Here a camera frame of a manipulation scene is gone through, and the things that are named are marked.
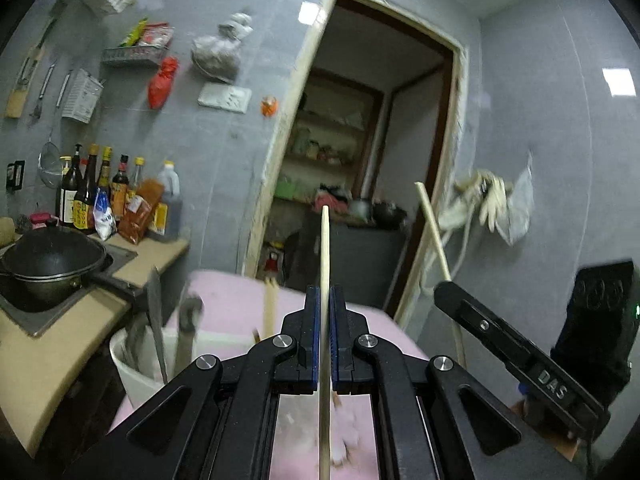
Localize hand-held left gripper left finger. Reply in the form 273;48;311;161
65;285;321;480

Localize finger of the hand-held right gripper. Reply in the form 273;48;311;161
433;280;612;433

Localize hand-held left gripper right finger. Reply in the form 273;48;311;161
330;284;586;480

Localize metal spoon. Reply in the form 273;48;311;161
174;294;205;378
122;310;151;376

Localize white plastic utensil holder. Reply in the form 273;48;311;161
109;327;261;413

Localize grey metal cabinet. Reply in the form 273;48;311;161
285;220;408;311

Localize red and yellow toy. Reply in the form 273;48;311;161
262;242;286;281

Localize pink floral tablecloth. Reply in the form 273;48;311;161
107;269;432;480

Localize clear plastic bag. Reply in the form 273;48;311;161
507;152;536;246

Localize cream rubber gloves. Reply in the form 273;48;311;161
452;169;513;233

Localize small metal pot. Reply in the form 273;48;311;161
347;199;373;223

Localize red cloth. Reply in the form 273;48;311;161
314;187;351;216

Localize black pot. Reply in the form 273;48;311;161
372;200;407;228

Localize green box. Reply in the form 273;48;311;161
274;175;306;201

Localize metal stove pipe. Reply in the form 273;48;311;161
360;105;393;201

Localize large plastic jug yellow cap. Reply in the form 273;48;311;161
149;161;183;242

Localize wooden shelf unit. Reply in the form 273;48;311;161
280;67;386;201

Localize orange seasoning packet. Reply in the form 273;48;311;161
117;180;166;246

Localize blue and white packet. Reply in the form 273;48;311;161
93;187;118;241

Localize dark bottle red neck label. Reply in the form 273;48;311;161
111;155;131;218

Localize dark bottle yellow cap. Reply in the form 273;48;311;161
96;146;114;201

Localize tall dark sauce bottle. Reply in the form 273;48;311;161
74;144;100;235

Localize beige kitchen counter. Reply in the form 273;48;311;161
0;232;191;461

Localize black wok with lid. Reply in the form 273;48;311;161
0;217;108;306

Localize dark bottle black pump top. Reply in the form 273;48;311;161
56;144;85;227

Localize steel gas stove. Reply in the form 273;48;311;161
0;247;140;338

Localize red plastic bag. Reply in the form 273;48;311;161
148;56;180;110

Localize grey plastic bag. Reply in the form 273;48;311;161
191;12;253;83

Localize red and white packet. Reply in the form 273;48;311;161
142;22;175;49

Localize green and yellow packet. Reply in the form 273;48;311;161
120;19;150;48

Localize wooden door frame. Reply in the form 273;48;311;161
242;0;471;331

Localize white switch panel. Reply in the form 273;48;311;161
197;82;252;113

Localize wire mesh strainer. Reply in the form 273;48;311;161
39;125;63;188

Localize wire wall rack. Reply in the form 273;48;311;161
101;45;171;67

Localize small white wall basket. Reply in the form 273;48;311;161
61;69;105;123

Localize black wall socket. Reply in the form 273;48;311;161
6;160;26;191

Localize wooden handled spatula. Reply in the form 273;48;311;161
5;17;56;118

